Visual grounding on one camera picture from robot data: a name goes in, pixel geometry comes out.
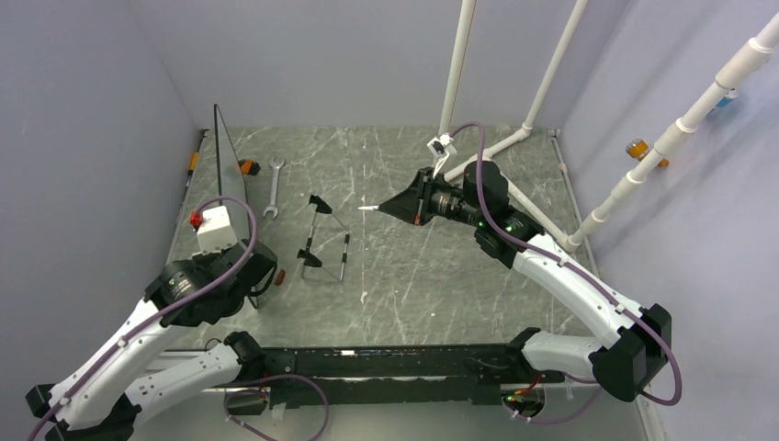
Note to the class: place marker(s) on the orange black small block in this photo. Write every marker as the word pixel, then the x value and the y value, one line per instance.
pixel 249 167

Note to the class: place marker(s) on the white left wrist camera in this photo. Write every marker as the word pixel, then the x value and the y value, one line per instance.
pixel 213 230

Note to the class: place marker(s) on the white diagonal PVC pipe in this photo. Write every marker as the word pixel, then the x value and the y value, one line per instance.
pixel 751 57

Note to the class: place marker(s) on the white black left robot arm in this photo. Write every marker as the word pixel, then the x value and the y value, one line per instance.
pixel 111 394

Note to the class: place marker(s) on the red marker cap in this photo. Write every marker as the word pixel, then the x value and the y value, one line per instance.
pixel 280 277

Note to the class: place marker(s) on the orange yellow wall fitting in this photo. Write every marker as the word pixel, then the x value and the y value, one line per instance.
pixel 637 149

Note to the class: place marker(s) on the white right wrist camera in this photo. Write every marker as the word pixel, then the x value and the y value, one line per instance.
pixel 441 148

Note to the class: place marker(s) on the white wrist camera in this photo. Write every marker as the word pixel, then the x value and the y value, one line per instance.
pixel 441 148
pixel 213 230

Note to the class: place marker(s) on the white framed whiteboard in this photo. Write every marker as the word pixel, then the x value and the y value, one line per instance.
pixel 231 182

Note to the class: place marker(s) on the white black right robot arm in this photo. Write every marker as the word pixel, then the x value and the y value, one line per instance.
pixel 628 345

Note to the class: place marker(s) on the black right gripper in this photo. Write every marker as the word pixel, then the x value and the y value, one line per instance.
pixel 405 204

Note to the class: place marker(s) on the silver open-end wrench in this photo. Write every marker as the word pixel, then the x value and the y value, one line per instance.
pixel 276 164

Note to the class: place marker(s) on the orange black edge tool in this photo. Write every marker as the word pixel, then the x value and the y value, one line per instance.
pixel 192 165

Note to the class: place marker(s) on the blue wall fitting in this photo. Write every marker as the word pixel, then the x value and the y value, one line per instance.
pixel 731 95

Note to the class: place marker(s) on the wire whiteboard stand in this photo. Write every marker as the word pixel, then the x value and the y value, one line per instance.
pixel 326 249

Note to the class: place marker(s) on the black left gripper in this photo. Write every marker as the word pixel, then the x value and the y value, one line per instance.
pixel 207 259

